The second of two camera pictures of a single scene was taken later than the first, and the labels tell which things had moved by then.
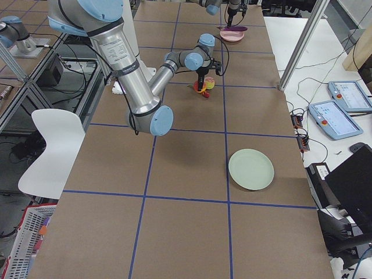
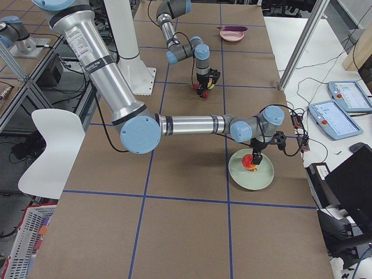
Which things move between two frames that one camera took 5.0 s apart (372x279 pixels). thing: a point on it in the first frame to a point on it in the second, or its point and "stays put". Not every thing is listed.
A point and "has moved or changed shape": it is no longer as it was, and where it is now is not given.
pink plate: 232,36 stays put
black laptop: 350,183 stays put
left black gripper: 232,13 to 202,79
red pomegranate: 195,85 has moved or changed shape
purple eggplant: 233,28 stays put
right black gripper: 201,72 to 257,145
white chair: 64,131 stays put
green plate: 251,169 stays put
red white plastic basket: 28,241 stays put
